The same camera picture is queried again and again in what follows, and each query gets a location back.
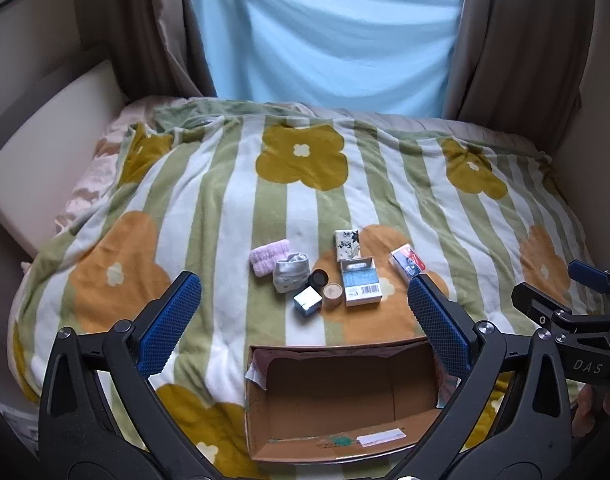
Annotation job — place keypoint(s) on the round jar with wooden lid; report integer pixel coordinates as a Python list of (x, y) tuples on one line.
[(332, 295)]

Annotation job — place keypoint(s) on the striped flower print blanket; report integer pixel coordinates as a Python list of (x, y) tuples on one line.
[(210, 200)]

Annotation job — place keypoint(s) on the pink cloth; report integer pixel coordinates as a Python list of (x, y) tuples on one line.
[(270, 259)]

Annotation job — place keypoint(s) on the person's right hand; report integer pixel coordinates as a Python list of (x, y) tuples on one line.
[(595, 407)]

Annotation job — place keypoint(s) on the red blue clear case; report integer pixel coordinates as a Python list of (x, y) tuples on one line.
[(407, 261)]

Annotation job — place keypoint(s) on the blue white carton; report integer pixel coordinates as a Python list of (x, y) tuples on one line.
[(361, 282)]

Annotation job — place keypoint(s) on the floral print box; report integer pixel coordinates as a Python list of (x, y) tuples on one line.
[(347, 245)]

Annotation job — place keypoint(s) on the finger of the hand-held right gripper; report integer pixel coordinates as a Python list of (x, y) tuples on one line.
[(587, 272), (535, 302)]

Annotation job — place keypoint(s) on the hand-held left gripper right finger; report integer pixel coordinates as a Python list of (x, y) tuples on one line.
[(440, 325)]

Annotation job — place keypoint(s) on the brown curtain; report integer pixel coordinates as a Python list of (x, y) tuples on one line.
[(515, 45), (150, 25)]

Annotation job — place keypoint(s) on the pink bedsheet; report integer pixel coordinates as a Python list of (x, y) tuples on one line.
[(102, 160)]

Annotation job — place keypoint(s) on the light blue cloth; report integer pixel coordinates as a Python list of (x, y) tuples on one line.
[(330, 45)]

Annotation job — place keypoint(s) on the cardboard box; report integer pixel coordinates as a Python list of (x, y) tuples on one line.
[(335, 400)]

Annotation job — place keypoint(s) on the small white teal box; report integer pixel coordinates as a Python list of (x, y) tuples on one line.
[(307, 302)]

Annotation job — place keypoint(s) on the grey white patterned pouch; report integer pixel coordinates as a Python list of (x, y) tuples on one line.
[(289, 274)]

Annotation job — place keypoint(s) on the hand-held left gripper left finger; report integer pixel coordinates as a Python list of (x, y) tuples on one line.
[(170, 320)]

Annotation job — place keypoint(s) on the black round jar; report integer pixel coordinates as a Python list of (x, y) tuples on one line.
[(318, 278)]

